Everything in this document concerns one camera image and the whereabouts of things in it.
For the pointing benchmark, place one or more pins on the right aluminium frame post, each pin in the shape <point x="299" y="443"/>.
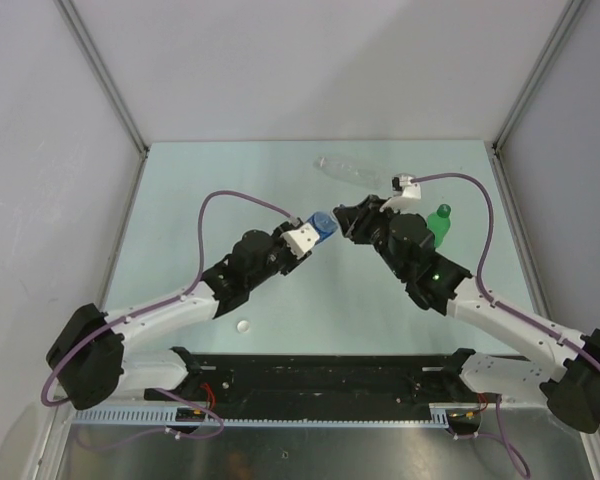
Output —
<point x="560" y="34"/>

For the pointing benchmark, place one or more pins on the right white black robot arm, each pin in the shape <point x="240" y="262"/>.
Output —
<point x="567" y="360"/>

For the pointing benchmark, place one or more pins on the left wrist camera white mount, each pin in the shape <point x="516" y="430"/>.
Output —
<point x="303" y="239"/>

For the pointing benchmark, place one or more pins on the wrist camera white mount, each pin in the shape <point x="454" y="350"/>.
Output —
<point x="303" y="239"/>
<point x="406" y="192"/>

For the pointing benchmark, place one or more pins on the aluminium frame post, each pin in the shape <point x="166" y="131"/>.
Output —
<point x="560" y="34"/>
<point x="91" y="53"/>

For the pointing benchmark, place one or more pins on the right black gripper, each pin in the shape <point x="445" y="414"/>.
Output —
<point x="356" y="220"/>

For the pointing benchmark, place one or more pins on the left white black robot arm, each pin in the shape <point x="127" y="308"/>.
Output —
<point x="98" y="354"/>

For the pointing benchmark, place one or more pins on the clear bottle with blue label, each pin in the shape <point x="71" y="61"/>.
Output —
<point x="322" y="236"/>

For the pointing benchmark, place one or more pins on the green plastic bottle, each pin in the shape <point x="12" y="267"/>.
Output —
<point x="439" y="226"/>

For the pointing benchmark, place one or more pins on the clear unlabelled plastic bottle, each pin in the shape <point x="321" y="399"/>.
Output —
<point x="354" y="171"/>

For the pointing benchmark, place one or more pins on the left aluminium frame post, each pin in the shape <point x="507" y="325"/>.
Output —
<point x="91" y="53"/>

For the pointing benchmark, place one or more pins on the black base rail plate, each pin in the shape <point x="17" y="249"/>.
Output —
<point x="330" y="388"/>

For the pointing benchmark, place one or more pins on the white bottle cap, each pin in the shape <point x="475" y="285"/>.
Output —
<point x="243" y="326"/>
<point x="323" y="221"/>

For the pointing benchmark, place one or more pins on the green bottle cap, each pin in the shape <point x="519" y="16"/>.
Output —
<point x="444" y="210"/>

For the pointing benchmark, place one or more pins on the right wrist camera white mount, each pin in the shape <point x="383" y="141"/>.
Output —
<point x="406" y="192"/>

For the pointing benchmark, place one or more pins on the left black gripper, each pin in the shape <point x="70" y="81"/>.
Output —
<point x="293" y="262"/>

